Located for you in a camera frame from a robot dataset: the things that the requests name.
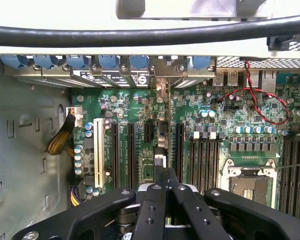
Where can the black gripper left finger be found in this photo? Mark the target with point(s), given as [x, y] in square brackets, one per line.
[152, 212]

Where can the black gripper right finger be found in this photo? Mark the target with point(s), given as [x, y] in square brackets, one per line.
[202, 222]

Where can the metal CPU socket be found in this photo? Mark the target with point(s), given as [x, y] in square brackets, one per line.
[250, 185]

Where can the long black expansion slot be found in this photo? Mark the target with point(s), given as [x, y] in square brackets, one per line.
[131, 155]
[180, 152]
[115, 155]

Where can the white expansion slot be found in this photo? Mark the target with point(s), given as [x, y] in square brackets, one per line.
[98, 155]

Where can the short black expansion slot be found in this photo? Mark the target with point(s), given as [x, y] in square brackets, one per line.
[148, 132]

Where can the thin metal locking lever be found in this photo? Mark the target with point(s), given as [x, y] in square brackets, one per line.
[292, 165]

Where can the green motherboard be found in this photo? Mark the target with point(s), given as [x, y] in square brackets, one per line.
[215, 112]

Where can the white power connector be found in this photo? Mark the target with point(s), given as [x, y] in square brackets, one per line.
[77, 117]

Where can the grey metal PC case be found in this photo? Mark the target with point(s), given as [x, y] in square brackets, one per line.
[22, 150]

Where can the silver USB port block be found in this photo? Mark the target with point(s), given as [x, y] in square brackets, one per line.
[227, 78]

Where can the blue slot retention clip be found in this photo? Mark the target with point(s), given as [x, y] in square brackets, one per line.
[45, 62]
[13, 61]
[108, 61]
[139, 61]
[77, 61]
[202, 62]

